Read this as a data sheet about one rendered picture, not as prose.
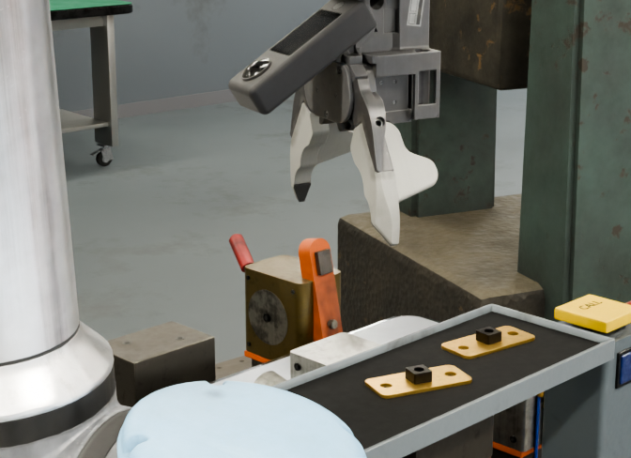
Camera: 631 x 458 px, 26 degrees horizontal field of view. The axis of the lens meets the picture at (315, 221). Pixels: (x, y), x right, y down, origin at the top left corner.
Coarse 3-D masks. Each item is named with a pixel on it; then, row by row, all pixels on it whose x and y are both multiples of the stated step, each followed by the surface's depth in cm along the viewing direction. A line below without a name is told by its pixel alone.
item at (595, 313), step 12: (576, 300) 132; (588, 300) 132; (600, 300) 132; (612, 300) 132; (564, 312) 130; (576, 312) 129; (588, 312) 129; (600, 312) 129; (612, 312) 129; (624, 312) 129; (576, 324) 129; (588, 324) 128; (600, 324) 127; (612, 324) 127; (624, 324) 129
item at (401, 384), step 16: (416, 368) 112; (432, 368) 115; (448, 368) 115; (368, 384) 111; (384, 384) 111; (400, 384) 111; (416, 384) 111; (432, 384) 111; (448, 384) 111; (464, 384) 112
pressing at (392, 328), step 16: (384, 320) 175; (400, 320) 174; (416, 320) 174; (432, 320) 175; (368, 336) 169; (384, 336) 169; (400, 336) 169; (256, 368) 158; (272, 368) 158; (288, 368) 158
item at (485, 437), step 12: (492, 420) 114; (456, 432) 111; (468, 432) 112; (480, 432) 113; (492, 432) 114; (432, 444) 109; (444, 444) 110; (456, 444) 111; (468, 444) 112; (480, 444) 114; (492, 444) 115; (408, 456) 108; (420, 456) 108; (432, 456) 109; (444, 456) 110; (456, 456) 111; (468, 456) 113; (480, 456) 114
